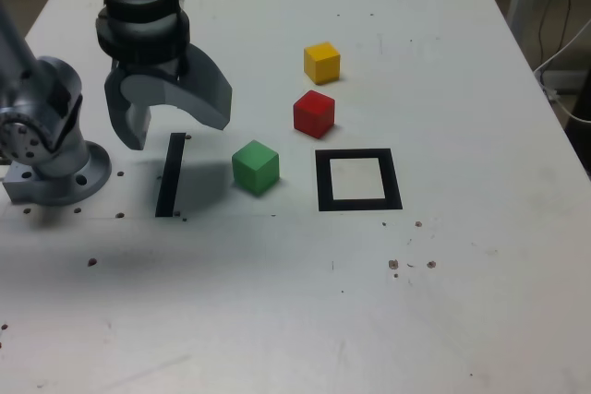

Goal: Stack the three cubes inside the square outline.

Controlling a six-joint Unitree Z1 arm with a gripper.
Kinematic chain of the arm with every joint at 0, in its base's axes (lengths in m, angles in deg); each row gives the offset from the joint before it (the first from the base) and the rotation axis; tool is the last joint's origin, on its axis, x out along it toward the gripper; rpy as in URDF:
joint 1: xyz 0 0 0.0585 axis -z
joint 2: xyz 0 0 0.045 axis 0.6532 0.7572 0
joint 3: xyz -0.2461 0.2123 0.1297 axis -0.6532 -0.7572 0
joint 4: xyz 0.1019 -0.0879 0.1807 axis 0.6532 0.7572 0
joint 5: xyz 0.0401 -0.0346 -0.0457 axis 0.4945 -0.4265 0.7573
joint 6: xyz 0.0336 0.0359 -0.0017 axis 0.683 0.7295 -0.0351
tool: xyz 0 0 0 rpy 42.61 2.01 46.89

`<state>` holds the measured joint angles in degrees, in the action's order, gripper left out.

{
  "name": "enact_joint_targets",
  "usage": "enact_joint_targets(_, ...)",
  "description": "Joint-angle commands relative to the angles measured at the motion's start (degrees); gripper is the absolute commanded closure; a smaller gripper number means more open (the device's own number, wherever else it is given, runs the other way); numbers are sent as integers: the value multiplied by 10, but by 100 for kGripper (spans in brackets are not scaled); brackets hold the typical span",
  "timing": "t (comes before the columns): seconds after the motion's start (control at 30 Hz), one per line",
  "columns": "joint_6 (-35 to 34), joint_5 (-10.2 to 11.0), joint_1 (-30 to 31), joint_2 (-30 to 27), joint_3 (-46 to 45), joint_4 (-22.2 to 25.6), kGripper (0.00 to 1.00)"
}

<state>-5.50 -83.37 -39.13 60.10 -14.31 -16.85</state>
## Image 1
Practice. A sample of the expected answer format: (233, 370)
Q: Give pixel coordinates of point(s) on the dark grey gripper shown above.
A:
(148, 70)

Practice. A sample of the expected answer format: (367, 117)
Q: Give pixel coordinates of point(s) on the yellow cube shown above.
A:
(322, 64)

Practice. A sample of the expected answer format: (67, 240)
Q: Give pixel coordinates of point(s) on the black tape strip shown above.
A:
(170, 177)

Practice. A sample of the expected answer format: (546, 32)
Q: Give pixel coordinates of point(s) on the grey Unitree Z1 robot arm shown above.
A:
(46, 89)

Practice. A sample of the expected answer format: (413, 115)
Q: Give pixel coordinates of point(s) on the green cube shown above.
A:
(254, 168)

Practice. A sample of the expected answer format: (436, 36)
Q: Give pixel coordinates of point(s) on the black tape square outline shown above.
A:
(323, 182)

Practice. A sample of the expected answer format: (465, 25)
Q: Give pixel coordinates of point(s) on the red cube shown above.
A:
(314, 115)

